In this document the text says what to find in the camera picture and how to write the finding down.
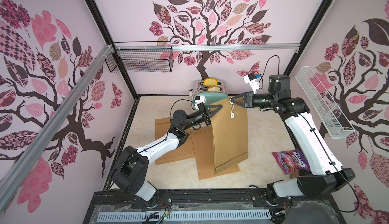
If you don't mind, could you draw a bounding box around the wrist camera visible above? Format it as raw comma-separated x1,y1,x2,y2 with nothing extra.
243,73,261,94
193,95,206,110

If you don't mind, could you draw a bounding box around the white wire basket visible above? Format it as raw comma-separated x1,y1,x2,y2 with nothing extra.
295,66,357,139

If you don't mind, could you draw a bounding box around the white slotted cable duct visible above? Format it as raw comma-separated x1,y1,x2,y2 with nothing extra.
96,209,271,224

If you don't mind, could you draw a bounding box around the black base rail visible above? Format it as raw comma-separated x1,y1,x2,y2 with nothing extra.
83,187,345,224

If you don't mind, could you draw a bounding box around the yellow bread slice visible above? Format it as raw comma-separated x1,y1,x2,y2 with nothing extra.
203,78,218,86

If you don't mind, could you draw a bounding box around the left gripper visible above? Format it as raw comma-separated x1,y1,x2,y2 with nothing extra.
181,102,221,131

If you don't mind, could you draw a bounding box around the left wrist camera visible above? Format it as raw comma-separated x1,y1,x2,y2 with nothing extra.
193,95,206,110

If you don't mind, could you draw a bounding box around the mint green toaster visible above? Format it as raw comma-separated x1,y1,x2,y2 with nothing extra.
189,80,228,104

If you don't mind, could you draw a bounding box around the black wire basket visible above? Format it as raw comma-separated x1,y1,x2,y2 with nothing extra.
105,41,174,73

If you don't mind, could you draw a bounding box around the brown file bag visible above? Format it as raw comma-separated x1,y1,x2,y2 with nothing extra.
190,126,240,180
211,98,249,174
155,118,195,165

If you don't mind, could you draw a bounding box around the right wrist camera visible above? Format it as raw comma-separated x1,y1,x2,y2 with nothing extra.
243,73,261,94

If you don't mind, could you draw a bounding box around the colourful patterned bag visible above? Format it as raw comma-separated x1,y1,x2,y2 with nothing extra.
272,149,310,175

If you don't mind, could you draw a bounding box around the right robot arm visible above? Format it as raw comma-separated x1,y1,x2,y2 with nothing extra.
230,73,356,206

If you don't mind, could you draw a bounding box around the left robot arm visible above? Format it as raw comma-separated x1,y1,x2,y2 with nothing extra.
108,103,223,205

